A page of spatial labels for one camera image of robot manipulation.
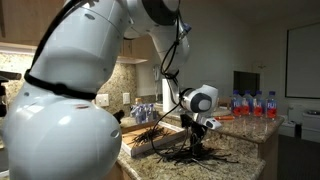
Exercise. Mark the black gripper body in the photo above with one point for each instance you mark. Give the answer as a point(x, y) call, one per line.
point(198, 133)

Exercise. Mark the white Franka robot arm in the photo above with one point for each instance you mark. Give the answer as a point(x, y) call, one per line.
point(60, 143)

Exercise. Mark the white rectangular tray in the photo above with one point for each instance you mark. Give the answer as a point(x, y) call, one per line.
point(166, 139)

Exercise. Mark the orange marker pen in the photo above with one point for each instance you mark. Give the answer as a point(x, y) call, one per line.
point(226, 118)

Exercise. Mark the white paper towel roll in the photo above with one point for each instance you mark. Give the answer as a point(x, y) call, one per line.
point(165, 100)

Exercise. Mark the Fiji water bottle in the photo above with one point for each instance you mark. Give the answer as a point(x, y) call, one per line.
point(258, 106)
point(271, 108)
point(247, 105)
point(236, 106)

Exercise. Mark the pack of small water bottles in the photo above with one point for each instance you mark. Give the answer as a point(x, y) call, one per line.
point(143, 113)

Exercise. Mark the jar with wooden lid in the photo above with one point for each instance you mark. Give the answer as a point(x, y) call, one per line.
point(138, 101)

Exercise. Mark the white outlet plate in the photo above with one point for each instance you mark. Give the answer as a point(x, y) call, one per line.
point(126, 98)

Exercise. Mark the white low cabinet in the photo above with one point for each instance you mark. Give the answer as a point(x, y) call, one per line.
point(311, 128)

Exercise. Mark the black and white wrist camera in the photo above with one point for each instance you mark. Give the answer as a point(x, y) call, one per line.
point(211, 123)

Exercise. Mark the dark wall screen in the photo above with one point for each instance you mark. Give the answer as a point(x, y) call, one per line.
point(246, 83)

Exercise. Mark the white wall outlet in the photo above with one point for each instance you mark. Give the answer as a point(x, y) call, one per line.
point(104, 100)

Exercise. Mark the white wall board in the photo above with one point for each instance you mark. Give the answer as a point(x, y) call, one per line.
point(303, 60)

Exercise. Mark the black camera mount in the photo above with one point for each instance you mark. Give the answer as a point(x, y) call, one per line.
point(10, 75)

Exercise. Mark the wooden wall cabinet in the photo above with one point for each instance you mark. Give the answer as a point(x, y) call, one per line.
point(20, 20)

